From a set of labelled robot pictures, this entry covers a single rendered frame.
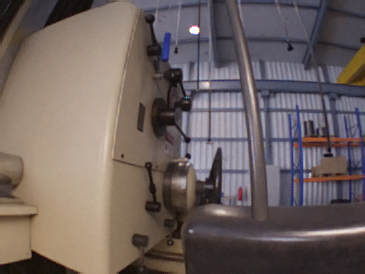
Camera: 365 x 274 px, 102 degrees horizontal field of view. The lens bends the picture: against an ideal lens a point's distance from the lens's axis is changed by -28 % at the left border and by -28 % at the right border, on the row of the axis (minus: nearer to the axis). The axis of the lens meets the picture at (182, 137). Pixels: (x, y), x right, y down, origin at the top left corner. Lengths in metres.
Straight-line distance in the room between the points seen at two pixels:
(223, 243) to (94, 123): 0.41
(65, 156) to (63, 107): 0.15
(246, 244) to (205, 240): 0.05
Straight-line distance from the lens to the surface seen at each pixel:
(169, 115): 0.73
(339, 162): 8.29
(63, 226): 0.58
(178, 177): 0.85
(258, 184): 0.24
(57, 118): 0.63
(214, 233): 0.24
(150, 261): 1.71
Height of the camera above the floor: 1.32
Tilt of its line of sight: 13 degrees up
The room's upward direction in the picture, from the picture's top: 3 degrees clockwise
